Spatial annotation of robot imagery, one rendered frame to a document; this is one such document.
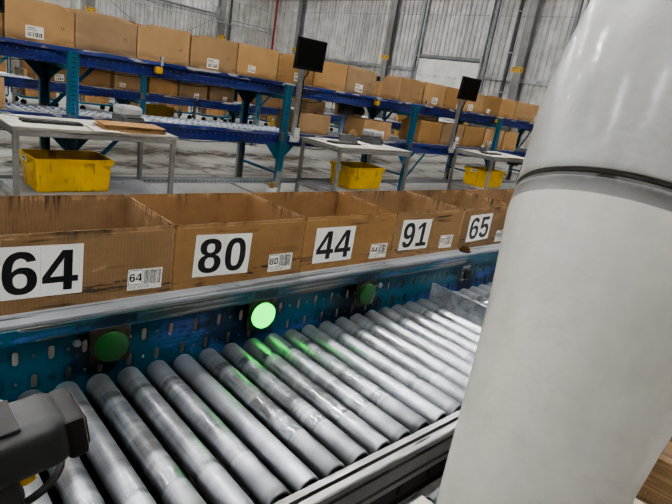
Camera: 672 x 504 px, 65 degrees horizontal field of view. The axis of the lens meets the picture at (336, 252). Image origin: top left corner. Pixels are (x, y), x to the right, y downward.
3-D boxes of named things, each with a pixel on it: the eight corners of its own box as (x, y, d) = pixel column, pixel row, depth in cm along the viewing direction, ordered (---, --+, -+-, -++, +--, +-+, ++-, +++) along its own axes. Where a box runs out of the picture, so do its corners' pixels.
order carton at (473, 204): (455, 251, 205) (465, 208, 200) (399, 229, 225) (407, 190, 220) (507, 243, 231) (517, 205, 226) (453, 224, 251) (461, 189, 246)
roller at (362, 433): (378, 471, 105) (382, 450, 103) (238, 353, 140) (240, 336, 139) (394, 462, 108) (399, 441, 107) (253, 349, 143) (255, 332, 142)
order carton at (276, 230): (170, 293, 126) (175, 225, 121) (122, 254, 146) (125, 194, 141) (299, 274, 152) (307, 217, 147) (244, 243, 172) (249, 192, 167)
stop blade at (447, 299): (546, 365, 158) (555, 338, 155) (427, 306, 189) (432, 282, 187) (547, 365, 158) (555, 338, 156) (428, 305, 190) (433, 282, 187)
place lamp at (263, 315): (252, 331, 137) (255, 306, 135) (250, 329, 138) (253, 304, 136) (274, 326, 142) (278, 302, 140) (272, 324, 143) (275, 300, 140)
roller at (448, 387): (470, 421, 127) (475, 403, 125) (328, 330, 162) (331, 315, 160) (481, 415, 130) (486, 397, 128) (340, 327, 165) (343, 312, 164)
